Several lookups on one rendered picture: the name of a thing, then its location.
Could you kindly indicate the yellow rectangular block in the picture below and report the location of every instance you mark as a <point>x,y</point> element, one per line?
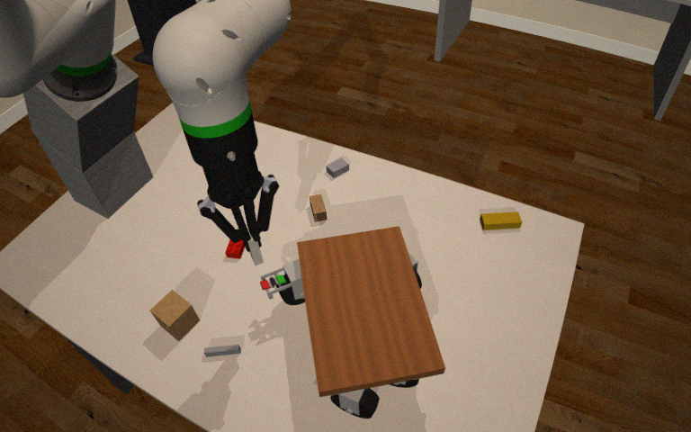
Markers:
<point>500,221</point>

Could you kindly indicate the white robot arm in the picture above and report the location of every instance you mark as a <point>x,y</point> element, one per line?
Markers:
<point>201,56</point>

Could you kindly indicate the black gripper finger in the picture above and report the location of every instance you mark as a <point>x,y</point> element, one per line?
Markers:
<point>269,189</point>
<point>208,209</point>

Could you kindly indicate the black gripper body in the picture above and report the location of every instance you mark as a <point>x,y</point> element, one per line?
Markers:
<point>233,179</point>

